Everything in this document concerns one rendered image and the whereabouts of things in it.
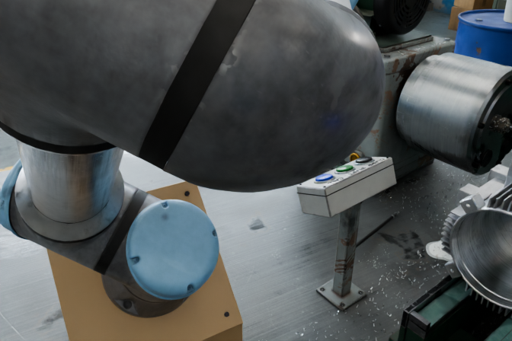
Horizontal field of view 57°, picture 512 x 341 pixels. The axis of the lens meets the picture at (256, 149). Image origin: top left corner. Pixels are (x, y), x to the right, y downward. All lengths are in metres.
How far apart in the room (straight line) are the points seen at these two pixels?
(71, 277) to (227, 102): 0.63
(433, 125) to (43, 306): 0.88
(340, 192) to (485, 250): 0.27
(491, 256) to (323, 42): 0.72
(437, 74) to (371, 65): 0.89
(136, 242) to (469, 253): 0.54
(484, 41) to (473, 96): 1.98
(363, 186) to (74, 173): 0.54
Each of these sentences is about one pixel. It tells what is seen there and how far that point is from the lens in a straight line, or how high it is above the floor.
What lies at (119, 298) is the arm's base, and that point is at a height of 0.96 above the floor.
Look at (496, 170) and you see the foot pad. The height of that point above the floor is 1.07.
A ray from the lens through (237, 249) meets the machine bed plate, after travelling 1.06.
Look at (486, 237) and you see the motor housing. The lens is 0.90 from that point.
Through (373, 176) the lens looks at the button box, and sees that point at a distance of 0.83.
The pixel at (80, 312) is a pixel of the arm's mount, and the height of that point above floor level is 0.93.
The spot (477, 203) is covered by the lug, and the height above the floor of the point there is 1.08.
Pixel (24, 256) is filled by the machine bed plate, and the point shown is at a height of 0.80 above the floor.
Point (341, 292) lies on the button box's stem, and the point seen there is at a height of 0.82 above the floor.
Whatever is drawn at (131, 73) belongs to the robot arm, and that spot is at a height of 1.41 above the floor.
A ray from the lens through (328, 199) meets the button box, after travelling 0.76.
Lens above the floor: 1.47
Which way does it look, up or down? 27 degrees down
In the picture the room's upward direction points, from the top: straight up
